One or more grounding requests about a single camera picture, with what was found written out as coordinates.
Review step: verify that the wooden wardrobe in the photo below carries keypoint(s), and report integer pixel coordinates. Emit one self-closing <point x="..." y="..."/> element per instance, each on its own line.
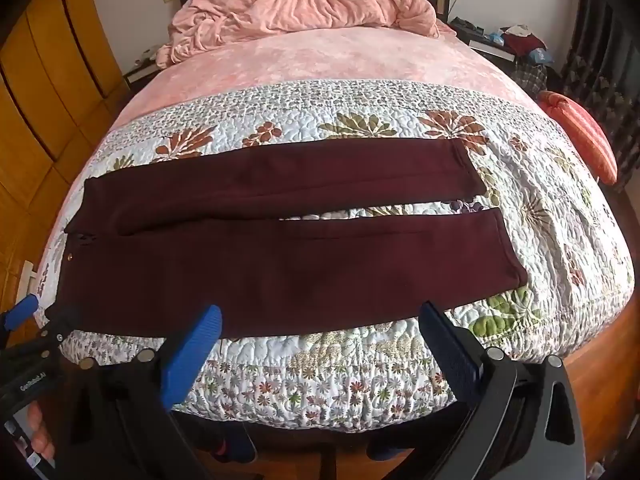
<point x="45" y="85"/>

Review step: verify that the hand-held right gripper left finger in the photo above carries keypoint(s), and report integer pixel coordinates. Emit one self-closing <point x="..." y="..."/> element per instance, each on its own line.
<point x="196" y="352"/>

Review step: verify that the person's left hand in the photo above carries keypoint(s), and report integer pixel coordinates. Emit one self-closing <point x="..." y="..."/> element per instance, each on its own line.
<point x="41" y="430"/>

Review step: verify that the plaid cloth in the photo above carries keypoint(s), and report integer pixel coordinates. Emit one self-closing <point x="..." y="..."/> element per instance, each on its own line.
<point x="530" y="77"/>

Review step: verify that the blue packet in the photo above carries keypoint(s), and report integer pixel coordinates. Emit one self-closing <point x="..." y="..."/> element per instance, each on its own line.
<point x="496" y="38"/>

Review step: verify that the orange cushion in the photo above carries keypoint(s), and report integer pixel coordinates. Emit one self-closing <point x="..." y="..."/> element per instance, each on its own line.
<point x="580" y="130"/>

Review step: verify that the crumpled pink duvet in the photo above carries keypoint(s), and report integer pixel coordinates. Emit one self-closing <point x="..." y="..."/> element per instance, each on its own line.
<point x="310" y="0"/>

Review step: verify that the dark red cloth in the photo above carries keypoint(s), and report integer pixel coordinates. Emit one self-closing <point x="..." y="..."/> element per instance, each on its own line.
<point x="525" y="42"/>

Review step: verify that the person's right foot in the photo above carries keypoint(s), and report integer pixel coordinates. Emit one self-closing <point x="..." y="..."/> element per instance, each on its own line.
<point x="385" y="452"/>

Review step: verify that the blue plastic bag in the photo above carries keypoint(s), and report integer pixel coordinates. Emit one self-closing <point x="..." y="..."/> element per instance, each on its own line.
<point x="539" y="55"/>

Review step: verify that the maroon pants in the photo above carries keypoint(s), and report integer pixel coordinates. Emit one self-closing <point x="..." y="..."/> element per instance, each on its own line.
<point x="250" y="270"/>

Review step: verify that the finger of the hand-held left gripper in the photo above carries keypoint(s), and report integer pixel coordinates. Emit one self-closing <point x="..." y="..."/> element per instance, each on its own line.
<point x="61" y="324"/>
<point x="24" y="306"/>

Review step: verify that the pink bed sheet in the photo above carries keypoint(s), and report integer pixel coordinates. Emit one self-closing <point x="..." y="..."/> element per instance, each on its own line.
<point x="325" y="60"/>

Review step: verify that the dark nightstand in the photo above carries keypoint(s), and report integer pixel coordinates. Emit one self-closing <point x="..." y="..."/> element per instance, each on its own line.
<point x="135" y="72"/>
<point x="487" y="50"/>

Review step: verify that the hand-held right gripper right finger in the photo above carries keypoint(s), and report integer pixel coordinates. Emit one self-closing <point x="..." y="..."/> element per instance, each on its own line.
<point x="450" y="352"/>

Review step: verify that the floral quilted bedspread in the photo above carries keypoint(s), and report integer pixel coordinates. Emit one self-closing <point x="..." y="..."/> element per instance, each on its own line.
<point x="350" y="375"/>

